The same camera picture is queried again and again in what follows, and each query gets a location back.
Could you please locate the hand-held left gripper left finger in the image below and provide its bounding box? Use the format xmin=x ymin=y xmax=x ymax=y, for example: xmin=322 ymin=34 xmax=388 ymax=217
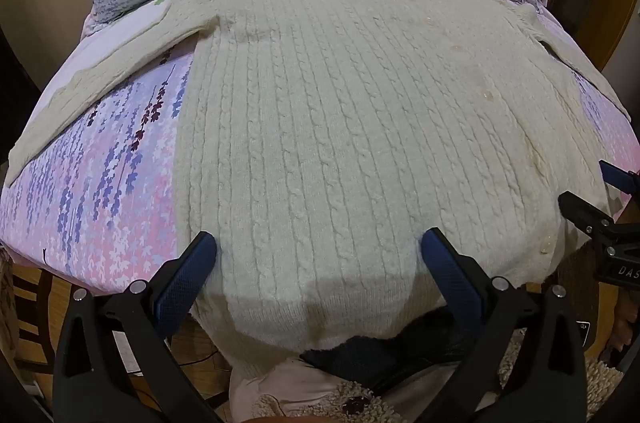
xmin=52 ymin=231 xmax=217 ymax=423

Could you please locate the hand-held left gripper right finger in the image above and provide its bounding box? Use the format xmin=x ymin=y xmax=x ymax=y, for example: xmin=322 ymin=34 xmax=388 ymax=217
xmin=421 ymin=228 xmax=587 ymax=423

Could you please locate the black floor cable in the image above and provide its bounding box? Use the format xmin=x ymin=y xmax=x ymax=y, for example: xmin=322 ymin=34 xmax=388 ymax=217
xmin=132 ymin=350 xmax=231 ymax=379

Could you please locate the cream cable-knit sweater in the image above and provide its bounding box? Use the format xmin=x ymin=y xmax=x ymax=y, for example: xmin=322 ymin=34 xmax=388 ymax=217
xmin=5 ymin=0 xmax=632 ymax=373

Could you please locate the beige shaggy rug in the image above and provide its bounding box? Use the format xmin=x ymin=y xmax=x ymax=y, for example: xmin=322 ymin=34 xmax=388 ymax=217
xmin=500 ymin=328 xmax=627 ymax=423

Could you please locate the floral pink bed sheet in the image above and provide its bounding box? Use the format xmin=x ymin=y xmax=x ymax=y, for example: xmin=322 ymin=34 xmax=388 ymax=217
xmin=0 ymin=0 xmax=637 ymax=304

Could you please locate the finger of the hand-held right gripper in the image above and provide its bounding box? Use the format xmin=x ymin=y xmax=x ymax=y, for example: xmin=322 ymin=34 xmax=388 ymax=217
xmin=598 ymin=160 xmax=640 ymax=194
xmin=558 ymin=191 xmax=617 ymax=238

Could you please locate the beige fluffy cloth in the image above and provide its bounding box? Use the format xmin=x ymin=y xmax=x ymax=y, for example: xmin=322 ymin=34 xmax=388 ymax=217
xmin=250 ymin=378 xmax=398 ymax=423

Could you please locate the dark wooden chair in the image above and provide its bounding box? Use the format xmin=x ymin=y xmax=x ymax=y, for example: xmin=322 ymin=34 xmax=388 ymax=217
xmin=7 ymin=253 xmax=63 ymax=404

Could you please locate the dark cloth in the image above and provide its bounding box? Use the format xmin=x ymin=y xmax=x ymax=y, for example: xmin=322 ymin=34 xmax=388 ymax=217
xmin=300 ymin=307 xmax=476 ymax=399

